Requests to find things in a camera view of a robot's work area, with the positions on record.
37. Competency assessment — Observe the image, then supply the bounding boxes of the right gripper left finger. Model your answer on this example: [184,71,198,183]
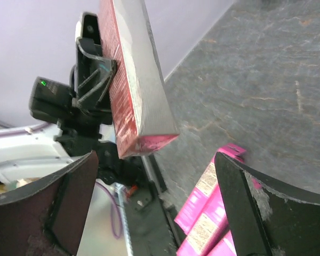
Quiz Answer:
[0,151,99,255]

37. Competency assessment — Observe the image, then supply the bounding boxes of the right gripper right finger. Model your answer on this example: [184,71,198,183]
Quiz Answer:
[214,153,320,255]

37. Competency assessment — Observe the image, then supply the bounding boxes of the silver red box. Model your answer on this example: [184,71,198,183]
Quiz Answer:
[98,0,180,158]

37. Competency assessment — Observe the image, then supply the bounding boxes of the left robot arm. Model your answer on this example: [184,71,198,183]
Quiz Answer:
[0,12,148,188]

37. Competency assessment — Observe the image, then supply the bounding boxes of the pink box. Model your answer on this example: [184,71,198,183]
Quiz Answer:
[174,143,246,235]
[207,231,237,256]
[177,207,227,256]

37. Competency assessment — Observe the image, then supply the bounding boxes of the slotted cable duct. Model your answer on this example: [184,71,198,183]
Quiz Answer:
[115,183,133,256]

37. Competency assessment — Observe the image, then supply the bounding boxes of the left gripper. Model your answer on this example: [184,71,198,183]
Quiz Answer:
[57,12,117,125]

